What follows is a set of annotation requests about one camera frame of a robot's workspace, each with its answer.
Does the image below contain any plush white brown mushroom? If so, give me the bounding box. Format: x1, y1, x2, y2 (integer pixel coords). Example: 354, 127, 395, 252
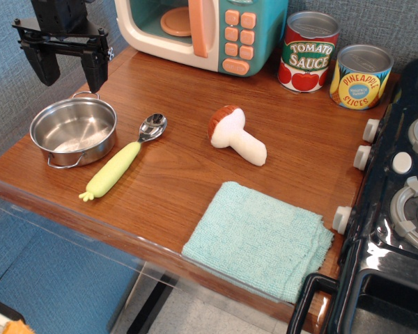
207, 105, 268, 166

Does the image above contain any light teal folded cloth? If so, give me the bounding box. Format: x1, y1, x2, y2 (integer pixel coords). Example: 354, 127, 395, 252
182, 182, 334, 303

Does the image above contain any spoon with green handle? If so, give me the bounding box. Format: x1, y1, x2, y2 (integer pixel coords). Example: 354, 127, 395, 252
79, 113, 167, 202

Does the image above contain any tomato sauce can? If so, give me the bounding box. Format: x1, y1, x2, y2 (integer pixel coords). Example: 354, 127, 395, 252
278, 11, 340, 93

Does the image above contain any teal toy microwave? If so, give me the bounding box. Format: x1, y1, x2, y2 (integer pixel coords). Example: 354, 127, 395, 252
115, 1, 288, 77

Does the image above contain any pineapple slices can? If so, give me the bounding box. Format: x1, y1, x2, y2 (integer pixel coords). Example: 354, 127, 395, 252
330, 45, 394, 111

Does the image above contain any black toy stove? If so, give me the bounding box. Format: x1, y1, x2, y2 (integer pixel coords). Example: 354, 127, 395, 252
288, 59, 418, 333

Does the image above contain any orange plate inside microwave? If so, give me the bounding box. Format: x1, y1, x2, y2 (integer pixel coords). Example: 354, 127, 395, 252
160, 6, 192, 37

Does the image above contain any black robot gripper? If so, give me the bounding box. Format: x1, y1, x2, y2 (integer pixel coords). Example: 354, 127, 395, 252
12, 1, 114, 93

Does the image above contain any small steel pot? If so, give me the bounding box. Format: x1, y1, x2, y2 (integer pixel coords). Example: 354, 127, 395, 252
29, 91, 118, 169

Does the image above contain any orange object bottom left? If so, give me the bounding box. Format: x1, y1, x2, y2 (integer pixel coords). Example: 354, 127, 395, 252
1, 320, 35, 334

